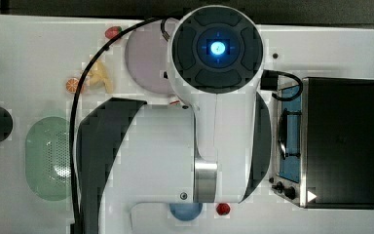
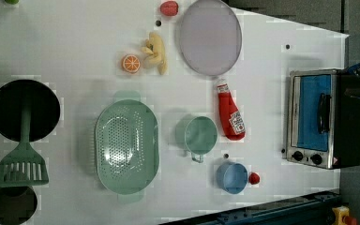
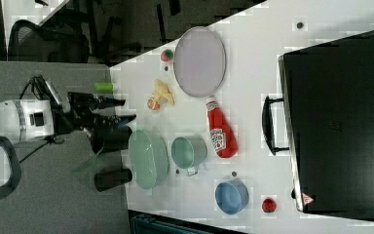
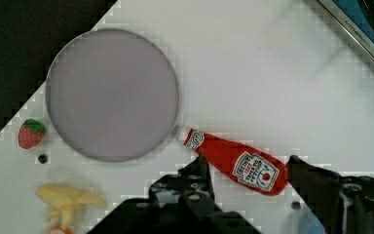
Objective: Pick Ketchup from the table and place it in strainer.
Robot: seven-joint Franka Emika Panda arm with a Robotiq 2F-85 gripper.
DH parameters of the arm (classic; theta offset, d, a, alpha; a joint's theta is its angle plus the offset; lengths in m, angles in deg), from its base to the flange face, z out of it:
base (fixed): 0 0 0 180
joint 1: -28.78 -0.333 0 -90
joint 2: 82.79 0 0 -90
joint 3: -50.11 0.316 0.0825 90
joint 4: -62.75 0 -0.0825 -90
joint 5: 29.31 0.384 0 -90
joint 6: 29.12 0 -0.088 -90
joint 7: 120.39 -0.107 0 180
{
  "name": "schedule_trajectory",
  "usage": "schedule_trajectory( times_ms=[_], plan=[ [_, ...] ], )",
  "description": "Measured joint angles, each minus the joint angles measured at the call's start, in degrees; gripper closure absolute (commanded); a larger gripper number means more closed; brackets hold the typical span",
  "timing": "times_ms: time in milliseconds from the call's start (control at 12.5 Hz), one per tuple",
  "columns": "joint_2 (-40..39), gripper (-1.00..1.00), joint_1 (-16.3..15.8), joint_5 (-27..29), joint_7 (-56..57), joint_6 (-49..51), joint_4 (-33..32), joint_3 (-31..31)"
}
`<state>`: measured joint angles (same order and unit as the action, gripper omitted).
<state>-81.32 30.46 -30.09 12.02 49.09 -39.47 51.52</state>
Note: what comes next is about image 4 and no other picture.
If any orange slice toy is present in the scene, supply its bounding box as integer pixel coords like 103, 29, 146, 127
46, 225, 74, 234

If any yellow plush peeled banana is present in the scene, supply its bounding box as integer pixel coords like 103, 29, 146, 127
35, 183, 106, 228

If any red toy strawberry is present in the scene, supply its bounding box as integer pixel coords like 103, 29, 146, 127
18, 119, 47, 149

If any grey round plate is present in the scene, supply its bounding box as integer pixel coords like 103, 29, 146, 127
45, 29, 180, 162

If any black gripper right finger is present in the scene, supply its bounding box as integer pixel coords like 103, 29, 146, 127
286, 155, 374, 234

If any red plush ketchup bottle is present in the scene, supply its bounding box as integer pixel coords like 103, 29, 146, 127
177, 127, 287, 196

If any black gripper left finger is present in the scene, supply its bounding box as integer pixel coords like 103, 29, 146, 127
88, 155, 261, 234

